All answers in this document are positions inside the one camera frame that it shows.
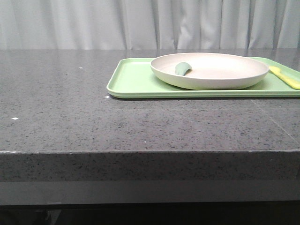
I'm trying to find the yellow plastic fork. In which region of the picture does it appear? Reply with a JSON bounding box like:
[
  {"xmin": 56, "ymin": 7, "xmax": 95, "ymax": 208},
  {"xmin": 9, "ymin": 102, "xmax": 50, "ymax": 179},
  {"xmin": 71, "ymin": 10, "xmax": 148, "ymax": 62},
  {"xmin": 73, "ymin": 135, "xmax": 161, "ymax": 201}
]
[{"xmin": 269, "ymin": 66, "xmax": 300, "ymax": 90}]

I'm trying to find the light green serving tray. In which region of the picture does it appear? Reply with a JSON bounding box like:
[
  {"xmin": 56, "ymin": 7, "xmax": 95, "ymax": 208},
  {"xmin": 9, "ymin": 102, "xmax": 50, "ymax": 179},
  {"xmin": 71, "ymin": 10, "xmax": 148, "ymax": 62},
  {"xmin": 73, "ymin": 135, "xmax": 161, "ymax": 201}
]
[{"xmin": 107, "ymin": 58, "xmax": 300, "ymax": 99}]

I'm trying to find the white pleated curtain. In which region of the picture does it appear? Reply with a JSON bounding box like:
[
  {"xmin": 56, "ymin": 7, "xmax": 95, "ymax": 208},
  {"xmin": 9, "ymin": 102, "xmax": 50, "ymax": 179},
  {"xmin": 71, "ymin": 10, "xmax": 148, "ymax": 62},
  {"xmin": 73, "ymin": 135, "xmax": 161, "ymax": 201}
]
[{"xmin": 0, "ymin": 0, "xmax": 300, "ymax": 50}]

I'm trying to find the cream round plate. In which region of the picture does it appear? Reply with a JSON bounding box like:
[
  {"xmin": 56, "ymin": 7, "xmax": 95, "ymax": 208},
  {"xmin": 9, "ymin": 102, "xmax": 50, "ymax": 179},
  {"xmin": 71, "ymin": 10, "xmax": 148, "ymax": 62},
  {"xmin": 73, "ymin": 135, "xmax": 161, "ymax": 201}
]
[{"xmin": 150, "ymin": 52, "xmax": 269, "ymax": 90}]

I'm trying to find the pale green plastic spoon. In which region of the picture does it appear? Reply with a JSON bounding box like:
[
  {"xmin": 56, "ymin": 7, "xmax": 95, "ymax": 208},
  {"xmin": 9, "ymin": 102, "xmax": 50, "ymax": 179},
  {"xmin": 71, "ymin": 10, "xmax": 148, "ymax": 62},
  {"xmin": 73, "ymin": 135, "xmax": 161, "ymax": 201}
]
[{"xmin": 175, "ymin": 62, "xmax": 192, "ymax": 76}]

